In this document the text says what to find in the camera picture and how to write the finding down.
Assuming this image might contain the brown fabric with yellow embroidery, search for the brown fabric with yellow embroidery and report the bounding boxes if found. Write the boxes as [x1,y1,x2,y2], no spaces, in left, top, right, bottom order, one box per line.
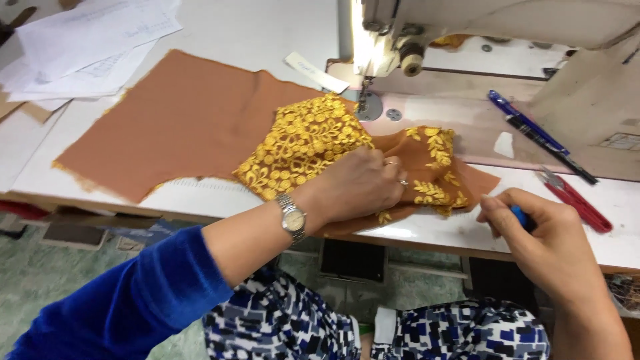
[232,93,502,238]

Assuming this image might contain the plain brown fabric piece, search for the plain brown fabric piece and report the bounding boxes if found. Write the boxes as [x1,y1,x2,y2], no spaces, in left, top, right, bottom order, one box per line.
[52,49,331,205]

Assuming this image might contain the blue pen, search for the blue pen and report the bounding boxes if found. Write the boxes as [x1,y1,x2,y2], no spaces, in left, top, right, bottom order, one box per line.
[488,90,571,157]

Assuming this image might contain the red thread snips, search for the red thread snips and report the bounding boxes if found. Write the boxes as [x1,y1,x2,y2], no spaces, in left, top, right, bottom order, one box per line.
[537,167,614,234]

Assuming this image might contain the pile of white papers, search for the pile of white papers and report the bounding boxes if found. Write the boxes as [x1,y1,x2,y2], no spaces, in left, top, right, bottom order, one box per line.
[0,0,184,112]

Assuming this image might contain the brown cardboard piece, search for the brown cardboard piece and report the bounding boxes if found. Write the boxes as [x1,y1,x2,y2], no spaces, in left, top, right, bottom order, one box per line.
[0,90,66,125]

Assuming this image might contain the person's patterned trousers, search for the person's patterned trousers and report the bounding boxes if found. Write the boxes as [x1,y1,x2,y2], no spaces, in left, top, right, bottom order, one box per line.
[202,267,551,360]

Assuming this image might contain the silver wristwatch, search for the silver wristwatch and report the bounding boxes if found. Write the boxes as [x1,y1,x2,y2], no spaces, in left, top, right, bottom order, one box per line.
[274,193,308,245]

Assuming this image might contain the small blue tool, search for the small blue tool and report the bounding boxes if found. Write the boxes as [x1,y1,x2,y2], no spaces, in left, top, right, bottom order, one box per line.
[511,205,530,232]

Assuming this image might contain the white paper label strip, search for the white paper label strip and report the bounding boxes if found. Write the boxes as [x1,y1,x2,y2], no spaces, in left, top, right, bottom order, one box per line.
[284,51,351,95]

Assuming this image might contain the person's right hand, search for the person's right hand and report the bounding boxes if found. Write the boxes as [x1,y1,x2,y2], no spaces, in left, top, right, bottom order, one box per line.
[476,188,609,301]

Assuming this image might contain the black pen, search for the black pen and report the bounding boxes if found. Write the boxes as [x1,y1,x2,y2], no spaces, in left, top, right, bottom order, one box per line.
[505,115,599,186]

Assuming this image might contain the white industrial sewing machine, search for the white industrial sewing machine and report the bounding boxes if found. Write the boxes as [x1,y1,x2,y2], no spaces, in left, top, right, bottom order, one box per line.
[325,0,640,183]

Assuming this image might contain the person's left hand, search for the person's left hand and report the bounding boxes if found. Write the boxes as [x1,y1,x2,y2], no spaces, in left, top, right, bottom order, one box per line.
[306,147,409,227]

